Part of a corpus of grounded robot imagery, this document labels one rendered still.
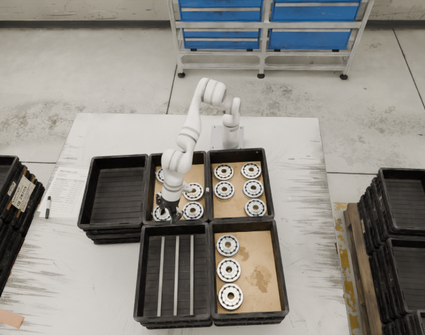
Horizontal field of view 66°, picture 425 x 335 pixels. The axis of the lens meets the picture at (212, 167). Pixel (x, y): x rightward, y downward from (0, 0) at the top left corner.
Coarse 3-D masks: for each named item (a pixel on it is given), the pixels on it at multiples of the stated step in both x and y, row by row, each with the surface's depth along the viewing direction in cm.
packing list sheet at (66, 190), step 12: (60, 168) 195; (72, 168) 195; (60, 180) 191; (72, 180) 190; (84, 180) 190; (48, 192) 186; (60, 192) 186; (72, 192) 186; (60, 204) 181; (72, 204) 181; (48, 216) 178; (60, 216) 177; (72, 216) 177
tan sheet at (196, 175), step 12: (192, 168) 175; (156, 180) 172; (192, 180) 171; (204, 180) 171; (156, 192) 168; (192, 192) 167; (204, 192) 167; (180, 204) 163; (204, 204) 163; (204, 216) 159
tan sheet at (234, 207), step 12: (240, 168) 174; (240, 180) 170; (240, 192) 166; (264, 192) 165; (216, 204) 163; (228, 204) 162; (240, 204) 162; (216, 216) 159; (228, 216) 159; (240, 216) 158
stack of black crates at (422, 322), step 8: (416, 312) 152; (424, 312) 152; (400, 320) 169; (408, 320) 160; (416, 320) 152; (424, 320) 160; (384, 328) 186; (392, 328) 177; (400, 328) 168; (408, 328) 159; (416, 328) 154; (424, 328) 158
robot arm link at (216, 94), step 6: (210, 84) 120; (216, 84) 120; (222, 84) 121; (210, 90) 120; (216, 90) 120; (222, 90) 120; (204, 96) 122; (210, 96) 121; (216, 96) 120; (222, 96) 121; (228, 96) 135; (204, 102) 125; (210, 102) 123; (216, 102) 122; (222, 102) 125; (228, 102) 138; (216, 108) 142; (222, 108) 140
